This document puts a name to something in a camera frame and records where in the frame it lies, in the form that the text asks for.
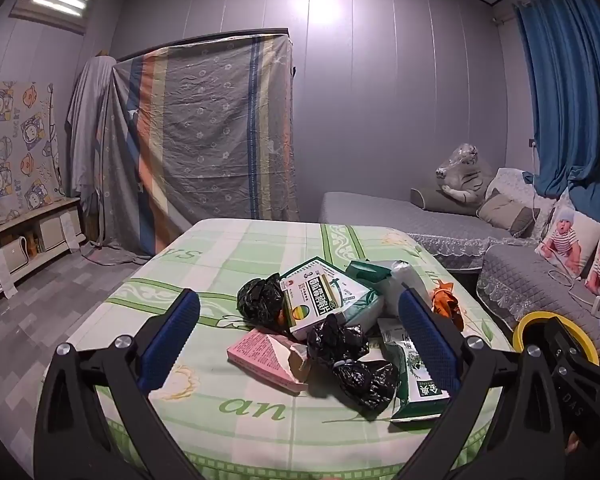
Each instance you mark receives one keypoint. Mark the white plastic packet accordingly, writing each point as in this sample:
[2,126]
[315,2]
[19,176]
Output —
[367,310]

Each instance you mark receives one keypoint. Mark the low white cabinet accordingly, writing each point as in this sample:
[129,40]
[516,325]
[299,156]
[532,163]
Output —
[45,232]

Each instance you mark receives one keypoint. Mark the green white herbal box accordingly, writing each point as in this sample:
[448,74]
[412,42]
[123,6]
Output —
[422,400]

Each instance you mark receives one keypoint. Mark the green floral tablecloth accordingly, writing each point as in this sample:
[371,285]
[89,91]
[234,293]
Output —
[230,250]

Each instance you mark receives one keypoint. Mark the dark green packet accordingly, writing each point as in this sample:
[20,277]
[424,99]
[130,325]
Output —
[367,272]

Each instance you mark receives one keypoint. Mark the cartoon printed cloth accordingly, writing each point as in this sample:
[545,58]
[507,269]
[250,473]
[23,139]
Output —
[15,160]

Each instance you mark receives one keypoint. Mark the grey quilted sofa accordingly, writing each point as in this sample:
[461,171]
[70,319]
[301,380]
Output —
[380,217]

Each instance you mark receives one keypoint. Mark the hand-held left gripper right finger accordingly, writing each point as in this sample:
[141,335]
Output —
[427,340]

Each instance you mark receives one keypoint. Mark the striped printed sheet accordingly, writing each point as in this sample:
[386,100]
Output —
[205,135]

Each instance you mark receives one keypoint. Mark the white foam fruit net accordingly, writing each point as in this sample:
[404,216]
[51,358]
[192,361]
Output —
[397,282]

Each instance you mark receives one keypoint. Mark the yellow rimmed round bin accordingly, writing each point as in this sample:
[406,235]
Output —
[525,327]

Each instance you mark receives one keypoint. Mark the pink cardboard box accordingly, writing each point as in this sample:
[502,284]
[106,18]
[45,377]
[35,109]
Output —
[265,355]

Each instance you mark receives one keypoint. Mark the grey pillow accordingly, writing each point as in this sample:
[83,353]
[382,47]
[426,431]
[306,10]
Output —
[430,201]

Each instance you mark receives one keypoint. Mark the blue curtain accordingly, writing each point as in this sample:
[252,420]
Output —
[570,85]

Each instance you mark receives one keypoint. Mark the wrapped tiger plush toy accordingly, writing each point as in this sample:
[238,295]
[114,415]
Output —
[462,175]

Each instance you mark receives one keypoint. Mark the white green medicine box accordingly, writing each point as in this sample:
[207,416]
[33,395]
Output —
[312,305]

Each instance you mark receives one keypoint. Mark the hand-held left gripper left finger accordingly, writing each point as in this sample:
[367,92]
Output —
[172,335]

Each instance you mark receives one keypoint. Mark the grey draped cloth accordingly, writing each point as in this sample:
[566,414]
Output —
[87,125]

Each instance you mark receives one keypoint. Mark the black plastic bag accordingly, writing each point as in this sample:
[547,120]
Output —
[337,337]
[260,302]
[367,385]

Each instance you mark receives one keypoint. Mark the white paper slip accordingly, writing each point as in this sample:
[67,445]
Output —
[2,270]
[70,230]

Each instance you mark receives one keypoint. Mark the grey beige cushion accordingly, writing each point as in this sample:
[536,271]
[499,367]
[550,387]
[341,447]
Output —
[505,212]

